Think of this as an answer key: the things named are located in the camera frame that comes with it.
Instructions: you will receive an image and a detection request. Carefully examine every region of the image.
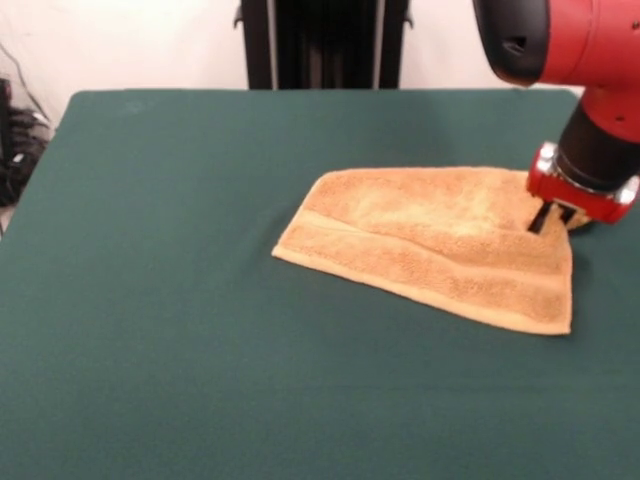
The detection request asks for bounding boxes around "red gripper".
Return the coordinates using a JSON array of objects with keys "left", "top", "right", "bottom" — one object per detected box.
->
[{"left": 524, "top": 141, "right": 640, "bottom": 235}]

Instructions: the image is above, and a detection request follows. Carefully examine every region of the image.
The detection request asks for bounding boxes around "tan terry towel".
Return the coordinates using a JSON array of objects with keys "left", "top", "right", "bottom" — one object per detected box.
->
[{"left": 270, "top": 165, "right": 594, "bottom": 336}]

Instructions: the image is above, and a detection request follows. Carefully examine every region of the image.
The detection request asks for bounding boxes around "black upright stand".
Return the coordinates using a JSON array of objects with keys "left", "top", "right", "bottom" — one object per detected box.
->
[{"left": 232, "top": 0, "right": 415, "bottom": 91}]

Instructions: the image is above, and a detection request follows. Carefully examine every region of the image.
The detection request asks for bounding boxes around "dark green table cloth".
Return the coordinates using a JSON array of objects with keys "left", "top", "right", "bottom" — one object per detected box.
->
[{"left": 0, "top": 87, "right": 640, "bottom": 480}]

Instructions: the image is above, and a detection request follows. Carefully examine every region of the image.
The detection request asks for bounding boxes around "black box device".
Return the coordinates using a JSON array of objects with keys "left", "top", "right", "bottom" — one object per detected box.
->
[{"left": 0, "top": 77, "right": 12, "bottom": 151}]

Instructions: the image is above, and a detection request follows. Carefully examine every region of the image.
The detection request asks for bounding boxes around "black coiled cable bundle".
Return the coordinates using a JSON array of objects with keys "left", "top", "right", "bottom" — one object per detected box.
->
[{"left": 0, "top": 107, "right": 54, "bottom": 207}]

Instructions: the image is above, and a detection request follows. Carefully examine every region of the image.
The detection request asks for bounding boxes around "thin grey cable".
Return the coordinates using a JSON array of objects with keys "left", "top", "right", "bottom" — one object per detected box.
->
[{"left": 0, "top": 42, "right": 51, "bottom": 121}]

